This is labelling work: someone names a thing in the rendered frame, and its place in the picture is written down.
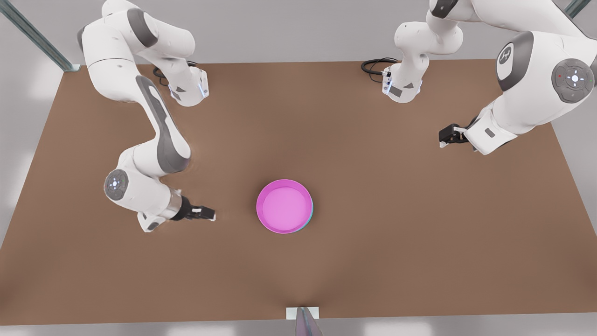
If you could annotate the pink plate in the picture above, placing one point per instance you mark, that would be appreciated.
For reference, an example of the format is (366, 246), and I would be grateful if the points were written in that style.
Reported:
(284, 206)

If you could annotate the blue plate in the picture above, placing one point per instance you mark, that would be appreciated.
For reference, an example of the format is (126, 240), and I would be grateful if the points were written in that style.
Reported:
(310, 215)

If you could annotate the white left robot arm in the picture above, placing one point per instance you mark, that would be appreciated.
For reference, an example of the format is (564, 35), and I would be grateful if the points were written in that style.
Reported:
(531, 88)

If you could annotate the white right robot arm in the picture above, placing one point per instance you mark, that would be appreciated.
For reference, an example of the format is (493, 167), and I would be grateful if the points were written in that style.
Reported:
(161, 130)

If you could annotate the silver frame post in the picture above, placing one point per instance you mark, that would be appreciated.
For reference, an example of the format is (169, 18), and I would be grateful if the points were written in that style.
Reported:
(305, 322)
(576, 6)
(37, 36)

